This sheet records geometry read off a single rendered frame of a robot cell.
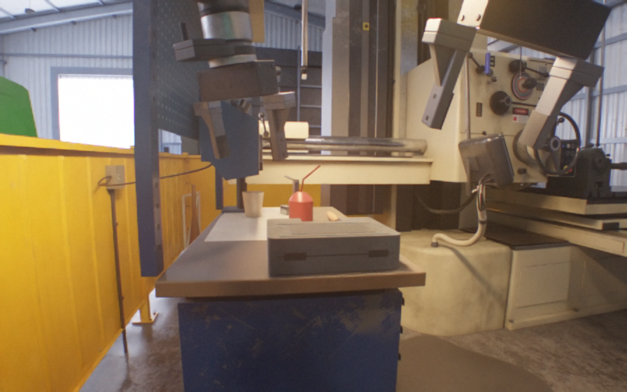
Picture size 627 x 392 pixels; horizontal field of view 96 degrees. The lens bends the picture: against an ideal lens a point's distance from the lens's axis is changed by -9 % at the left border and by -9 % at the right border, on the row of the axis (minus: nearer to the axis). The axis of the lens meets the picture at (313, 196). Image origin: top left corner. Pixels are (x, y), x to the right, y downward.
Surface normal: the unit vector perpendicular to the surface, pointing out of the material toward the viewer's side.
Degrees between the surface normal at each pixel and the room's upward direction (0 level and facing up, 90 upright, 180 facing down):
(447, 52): 113
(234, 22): 99
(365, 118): 90
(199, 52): 98
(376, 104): 90
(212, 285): 90
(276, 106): 106
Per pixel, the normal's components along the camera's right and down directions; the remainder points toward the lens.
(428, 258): -0.51, 0.08
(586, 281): 0.20, 0.11
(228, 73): -0.50, 0.36
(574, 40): 0.07, 0.49
